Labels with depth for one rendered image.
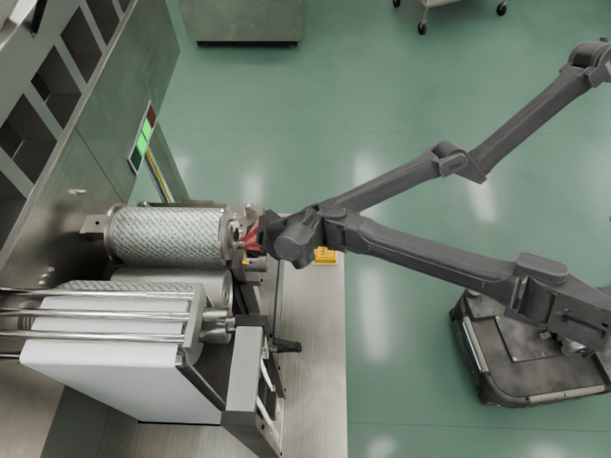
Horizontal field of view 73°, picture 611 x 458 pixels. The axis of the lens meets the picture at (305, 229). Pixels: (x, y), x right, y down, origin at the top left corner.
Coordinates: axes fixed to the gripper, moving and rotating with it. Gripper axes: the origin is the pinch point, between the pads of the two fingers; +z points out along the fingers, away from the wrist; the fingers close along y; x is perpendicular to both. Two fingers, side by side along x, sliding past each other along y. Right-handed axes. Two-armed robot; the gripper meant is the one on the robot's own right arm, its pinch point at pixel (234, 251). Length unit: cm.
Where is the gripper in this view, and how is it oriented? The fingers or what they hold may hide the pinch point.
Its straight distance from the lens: 116.0
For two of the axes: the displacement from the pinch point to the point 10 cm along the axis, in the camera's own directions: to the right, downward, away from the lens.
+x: -5.1, -5.0, -7.0
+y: 0.3, -8.3, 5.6
